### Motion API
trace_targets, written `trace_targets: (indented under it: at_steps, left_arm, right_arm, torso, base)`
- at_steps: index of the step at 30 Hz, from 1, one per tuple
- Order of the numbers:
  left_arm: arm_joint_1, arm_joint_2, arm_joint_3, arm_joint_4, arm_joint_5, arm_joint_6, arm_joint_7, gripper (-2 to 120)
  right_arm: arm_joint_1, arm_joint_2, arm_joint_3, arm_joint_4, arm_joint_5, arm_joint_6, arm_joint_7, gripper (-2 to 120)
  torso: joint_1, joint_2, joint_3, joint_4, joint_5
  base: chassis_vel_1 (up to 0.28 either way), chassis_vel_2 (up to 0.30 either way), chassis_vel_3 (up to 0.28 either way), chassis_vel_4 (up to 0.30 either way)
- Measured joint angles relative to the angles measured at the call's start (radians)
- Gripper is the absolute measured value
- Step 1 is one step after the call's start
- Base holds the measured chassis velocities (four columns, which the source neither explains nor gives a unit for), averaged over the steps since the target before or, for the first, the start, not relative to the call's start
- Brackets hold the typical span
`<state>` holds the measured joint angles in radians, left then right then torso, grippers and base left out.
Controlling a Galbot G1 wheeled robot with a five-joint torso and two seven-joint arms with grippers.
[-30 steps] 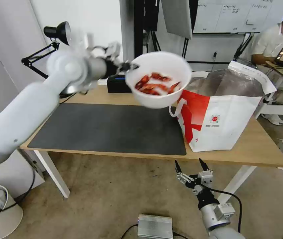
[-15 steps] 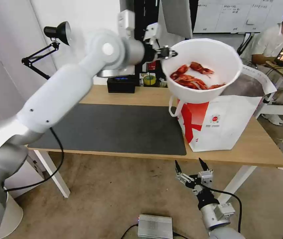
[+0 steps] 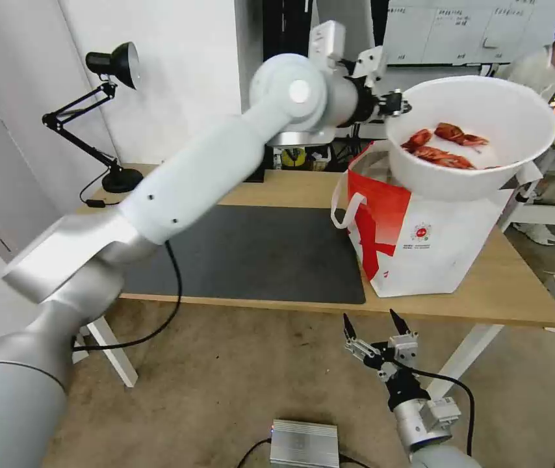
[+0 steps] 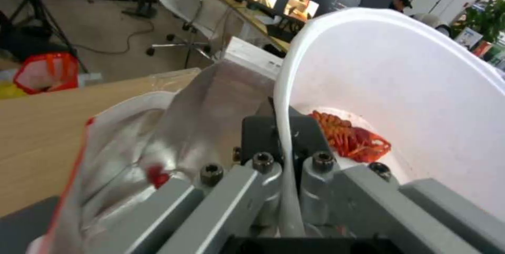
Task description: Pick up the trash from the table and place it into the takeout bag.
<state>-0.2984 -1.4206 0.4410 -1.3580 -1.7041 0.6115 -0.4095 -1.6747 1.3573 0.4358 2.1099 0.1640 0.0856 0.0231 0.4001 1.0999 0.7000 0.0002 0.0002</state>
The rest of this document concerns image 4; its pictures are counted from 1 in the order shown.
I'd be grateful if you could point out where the wooden desk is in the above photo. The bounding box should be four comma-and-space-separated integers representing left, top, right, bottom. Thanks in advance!
215, 0, 295, 55

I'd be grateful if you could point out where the black tripod stand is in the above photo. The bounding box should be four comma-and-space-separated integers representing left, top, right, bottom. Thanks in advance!
0, 0, 155, 73

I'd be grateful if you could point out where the yellow plastic bag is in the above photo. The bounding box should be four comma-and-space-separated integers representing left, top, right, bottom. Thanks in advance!
0, 78, 28, 99

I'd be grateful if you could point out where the green potted plant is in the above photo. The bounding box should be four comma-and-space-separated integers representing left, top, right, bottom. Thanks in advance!
459, 0, 505, 45

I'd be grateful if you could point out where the white office chair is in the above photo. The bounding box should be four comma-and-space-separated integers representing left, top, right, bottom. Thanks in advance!
146, 0, 232, 58

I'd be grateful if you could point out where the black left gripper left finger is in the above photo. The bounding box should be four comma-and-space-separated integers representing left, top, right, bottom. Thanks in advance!
122, 96, 286, 254

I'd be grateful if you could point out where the white round takeout container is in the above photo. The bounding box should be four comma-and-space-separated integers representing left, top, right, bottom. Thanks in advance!
274, 7, 505, 238

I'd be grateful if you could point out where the red mesh bag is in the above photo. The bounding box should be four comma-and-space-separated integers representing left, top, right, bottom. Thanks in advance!
13, 52, 80, 95

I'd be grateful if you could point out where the black floor cable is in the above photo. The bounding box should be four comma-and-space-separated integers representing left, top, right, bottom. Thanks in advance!
73, 14, 155, 54

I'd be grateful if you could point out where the black router with antennas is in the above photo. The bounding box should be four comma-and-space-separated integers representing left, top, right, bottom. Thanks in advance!
121, 0, 159, 19

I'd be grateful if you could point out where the small red scrap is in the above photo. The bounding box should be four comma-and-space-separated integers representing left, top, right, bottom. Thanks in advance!
144, 164, 171, 189

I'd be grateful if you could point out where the foil-lined white takeout bag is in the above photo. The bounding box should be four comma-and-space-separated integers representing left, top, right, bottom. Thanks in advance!
25, 60, 279, 254

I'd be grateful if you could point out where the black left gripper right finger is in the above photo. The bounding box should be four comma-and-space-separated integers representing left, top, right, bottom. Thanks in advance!
289, 105, 505, 254

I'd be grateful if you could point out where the white cardboard box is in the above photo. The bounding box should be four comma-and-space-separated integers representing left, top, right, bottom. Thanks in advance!
223, 36, 286, 73

